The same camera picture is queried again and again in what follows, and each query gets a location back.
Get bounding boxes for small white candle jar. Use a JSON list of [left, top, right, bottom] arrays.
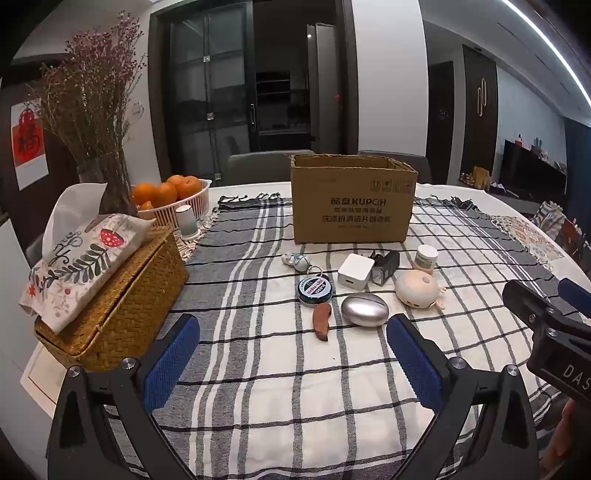
[[174, 204, 200, 241]]

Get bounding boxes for small wooden folding knife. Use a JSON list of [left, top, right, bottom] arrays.
[[311, 302, 334, 343]]

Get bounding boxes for round ointment tin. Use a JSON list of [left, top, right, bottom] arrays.
[[296, 275, 333, 306]]

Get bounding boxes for dark door with gold handle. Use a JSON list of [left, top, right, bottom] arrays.
[[462, 44, 499, 176]]

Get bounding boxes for dark wooden door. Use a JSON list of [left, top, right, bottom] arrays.
[[427, 62, 455, 185]]

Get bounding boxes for patterned floral table mat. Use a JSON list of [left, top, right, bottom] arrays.
[[492, 215, 566, 264]]

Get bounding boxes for brown cardboard box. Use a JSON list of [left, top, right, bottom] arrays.
[[290, 154, 419, 244]]

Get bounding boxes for dried purple flowers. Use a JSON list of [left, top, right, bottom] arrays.
[[28, 11, 148, 167]]

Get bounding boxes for black bike light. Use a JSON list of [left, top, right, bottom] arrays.
[[369, 250, 400, 287]]

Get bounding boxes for white paper sheet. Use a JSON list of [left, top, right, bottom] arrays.
[[21, 344, 61, 416]]

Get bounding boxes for glass vase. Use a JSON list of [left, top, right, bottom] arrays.
[[76, 152, 139, 217]]

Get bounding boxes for person's right hand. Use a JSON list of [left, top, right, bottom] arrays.
[[538, 397, 591, 480]]

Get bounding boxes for white plastic fruit basket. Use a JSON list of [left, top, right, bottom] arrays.
[[130, 179, 213, 229]]

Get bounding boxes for keychain with small shoe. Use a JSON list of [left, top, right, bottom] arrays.
[[281, 252, 324, 278]]

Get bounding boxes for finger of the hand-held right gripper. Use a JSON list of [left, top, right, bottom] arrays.
[[558, 277, 591, 319], [502, 279, 571, 333]]

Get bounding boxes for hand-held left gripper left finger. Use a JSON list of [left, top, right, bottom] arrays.
[[46, 313, 201, 480]]

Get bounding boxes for white charger cube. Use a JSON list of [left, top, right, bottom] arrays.
[[337, 253, 375, 291]]

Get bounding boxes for round pink toy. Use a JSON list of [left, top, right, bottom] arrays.
[[394, 269, 446, 312]]

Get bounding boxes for red wall poster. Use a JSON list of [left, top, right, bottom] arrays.
[[10, 102, 49, 190]]

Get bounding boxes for striped cloth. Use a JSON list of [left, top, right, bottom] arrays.
[[531, 200, 591, 259]]

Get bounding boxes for grey refrigerator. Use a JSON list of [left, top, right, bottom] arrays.
[[307, 23, 345, 153]]

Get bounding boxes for floral cloth cover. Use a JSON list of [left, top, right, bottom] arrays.
[[18, 213, 158, 334]]

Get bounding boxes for pile of oranges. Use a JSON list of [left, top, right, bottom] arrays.
[[131, 174, 204, 210]]

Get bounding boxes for yellow gift boxes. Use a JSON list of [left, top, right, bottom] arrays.
[[462, 166, 492, 188]]

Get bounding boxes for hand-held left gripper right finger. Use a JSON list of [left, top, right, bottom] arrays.
[[385, 314, 541, 480]]

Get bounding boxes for checked tablecloth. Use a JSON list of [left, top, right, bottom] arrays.
[[106, 194, 578, 480]]

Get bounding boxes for white tissue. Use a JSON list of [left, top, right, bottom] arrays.
[[41, 183, 109, 259]]

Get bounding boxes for grey dining chair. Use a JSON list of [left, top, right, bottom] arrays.
[[226, 150, 315, 186], [358, 150, 432, 185]]

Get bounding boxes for dark glass door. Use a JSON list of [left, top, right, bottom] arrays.
[[150, 0, 259, 185]]

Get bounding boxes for woven wicker tissue box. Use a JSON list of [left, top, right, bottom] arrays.
[[34, 226, 190, 372]]

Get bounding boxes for steel egg-shaped soap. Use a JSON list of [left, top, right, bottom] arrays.
[[341, 292, 390, 329]]

